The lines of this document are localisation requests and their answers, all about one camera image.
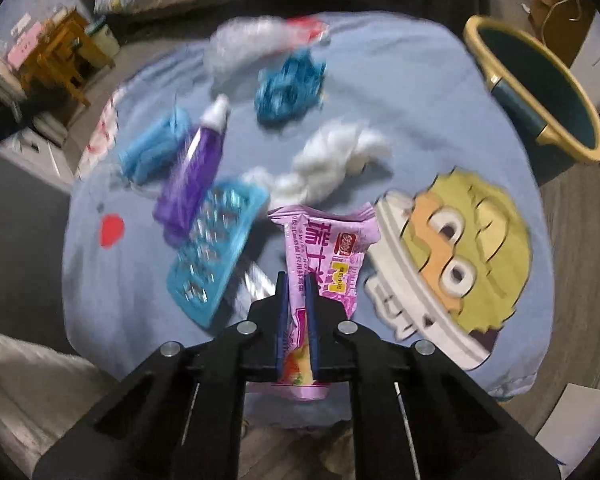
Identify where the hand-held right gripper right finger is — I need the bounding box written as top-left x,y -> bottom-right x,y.
304,272 -> 563,480

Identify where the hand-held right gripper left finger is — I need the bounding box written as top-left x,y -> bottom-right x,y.
32,271 -> 291,480

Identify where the pink snack wrapper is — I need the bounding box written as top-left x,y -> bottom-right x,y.
250,202 -> 381,403

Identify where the blue blister pack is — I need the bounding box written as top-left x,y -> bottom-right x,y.
166,180 -> 271,328

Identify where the purple toothpaste tube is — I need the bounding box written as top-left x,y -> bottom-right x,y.
152,94 -> 231,246

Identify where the white tissue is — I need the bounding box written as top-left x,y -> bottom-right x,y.
240,120 -> 393,206

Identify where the clear plastic bag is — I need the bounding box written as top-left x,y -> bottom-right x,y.
202,15 -> 291,78

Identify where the blue bin with yellow rim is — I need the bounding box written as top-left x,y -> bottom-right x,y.
462,14 -> 600,186

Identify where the blue cartoon print cushion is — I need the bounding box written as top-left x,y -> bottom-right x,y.
62,10 -> 556,428

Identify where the white paper sheet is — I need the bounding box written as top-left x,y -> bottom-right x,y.
534,382 -> 600,467

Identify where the dark grey bed skirt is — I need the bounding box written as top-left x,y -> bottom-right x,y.
105,0 -> 486,48

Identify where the small green and white bin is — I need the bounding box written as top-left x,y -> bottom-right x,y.
82,15 -> 122,68

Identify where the pink box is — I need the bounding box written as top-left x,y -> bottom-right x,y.
6,35 -> 43,63

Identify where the white cable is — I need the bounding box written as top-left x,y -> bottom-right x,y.
522,0 -> 581,36

